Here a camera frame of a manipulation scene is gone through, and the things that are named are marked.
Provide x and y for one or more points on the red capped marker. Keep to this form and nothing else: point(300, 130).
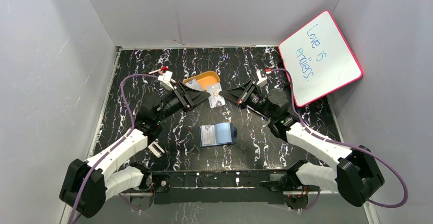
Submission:
point(160, 70)

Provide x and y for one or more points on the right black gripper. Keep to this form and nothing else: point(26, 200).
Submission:
point(239, 95)

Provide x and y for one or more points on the blue leather card holder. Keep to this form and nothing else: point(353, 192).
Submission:
point(226, 134)

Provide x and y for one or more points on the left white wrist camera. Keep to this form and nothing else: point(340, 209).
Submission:
point(166, 80)

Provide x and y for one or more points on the white eraser block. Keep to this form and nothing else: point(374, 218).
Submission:
point(156, 149)

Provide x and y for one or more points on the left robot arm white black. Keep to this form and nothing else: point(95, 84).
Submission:
point(89, 183)

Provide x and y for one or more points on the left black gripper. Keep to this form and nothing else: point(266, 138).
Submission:
point(184, 96)

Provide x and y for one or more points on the orange oval tray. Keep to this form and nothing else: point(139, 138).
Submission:
point(205, 79)

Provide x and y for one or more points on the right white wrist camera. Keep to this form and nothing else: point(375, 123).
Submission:
point(262, 78)

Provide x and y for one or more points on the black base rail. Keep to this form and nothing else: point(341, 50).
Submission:
point(233, 186)

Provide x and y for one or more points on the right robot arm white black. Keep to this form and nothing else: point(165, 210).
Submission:
point(353, 174)

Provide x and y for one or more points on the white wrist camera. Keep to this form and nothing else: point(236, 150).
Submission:
point(166, 80)
point(262, 78)

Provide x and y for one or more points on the pink framed whiteboard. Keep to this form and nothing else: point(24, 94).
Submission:
point(319, 59)

